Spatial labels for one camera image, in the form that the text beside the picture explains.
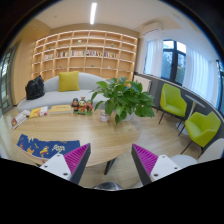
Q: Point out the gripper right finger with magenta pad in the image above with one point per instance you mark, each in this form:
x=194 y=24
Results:
x=151 y=167

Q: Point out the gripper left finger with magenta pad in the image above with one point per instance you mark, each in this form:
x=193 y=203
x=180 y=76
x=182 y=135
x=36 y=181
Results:
x=69 y=166

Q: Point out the yellow book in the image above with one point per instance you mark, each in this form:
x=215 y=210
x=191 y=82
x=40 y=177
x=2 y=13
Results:
x=60 y=109

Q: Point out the small white cup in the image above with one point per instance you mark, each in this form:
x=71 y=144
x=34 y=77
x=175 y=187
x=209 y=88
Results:
x=104 y=117

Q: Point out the colourful figurine set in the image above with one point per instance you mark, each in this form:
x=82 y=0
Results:
x=82 y=106

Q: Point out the yellow and white booklet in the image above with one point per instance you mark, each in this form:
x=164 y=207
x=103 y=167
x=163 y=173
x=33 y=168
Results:
x=37 y=112

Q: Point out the near lime green chair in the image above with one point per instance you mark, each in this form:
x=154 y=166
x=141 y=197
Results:
x=201 y=128

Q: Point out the lime green chair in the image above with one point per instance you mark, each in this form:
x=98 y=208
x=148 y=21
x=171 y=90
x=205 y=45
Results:
x=201 y=128
x=172 y=102

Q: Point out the far lime green chair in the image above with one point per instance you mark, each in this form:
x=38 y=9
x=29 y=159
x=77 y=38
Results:
x=172 y=102

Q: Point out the red and white magazine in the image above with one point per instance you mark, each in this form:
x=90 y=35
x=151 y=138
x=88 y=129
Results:
x=20 y=118

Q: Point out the grey curved sofa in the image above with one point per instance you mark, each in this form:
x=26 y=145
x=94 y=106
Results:
x=52 y=96

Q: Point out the green potted plant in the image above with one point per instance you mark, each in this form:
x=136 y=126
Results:
x=125 y=98

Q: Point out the yellow cushion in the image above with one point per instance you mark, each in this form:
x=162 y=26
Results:
x=68 y=81

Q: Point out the black bag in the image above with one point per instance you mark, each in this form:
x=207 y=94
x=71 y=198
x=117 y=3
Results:
x=35 y=88

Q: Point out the glass door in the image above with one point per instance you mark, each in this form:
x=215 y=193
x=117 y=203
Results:
x=5 y=80

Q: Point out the right white curtain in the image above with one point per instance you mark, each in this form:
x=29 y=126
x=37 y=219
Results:
x=201 y=76

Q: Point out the white curtain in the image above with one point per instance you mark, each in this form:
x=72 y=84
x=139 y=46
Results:
x=201 y=76
x=154 y=57

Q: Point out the dark framed window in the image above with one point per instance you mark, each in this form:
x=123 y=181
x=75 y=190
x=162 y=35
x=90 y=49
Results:
x=174 y=60

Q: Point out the left white curtain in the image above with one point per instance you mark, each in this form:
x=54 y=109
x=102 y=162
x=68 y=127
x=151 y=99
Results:
x=154 y=57

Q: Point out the white air conditioner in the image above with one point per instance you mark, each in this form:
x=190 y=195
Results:
x=153 y=27

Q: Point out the ceiling light strip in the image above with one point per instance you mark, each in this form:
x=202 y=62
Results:
x=93 y=13

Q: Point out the wooden wall bookshelf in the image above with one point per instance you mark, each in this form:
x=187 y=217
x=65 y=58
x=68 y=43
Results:
x=106 y=54

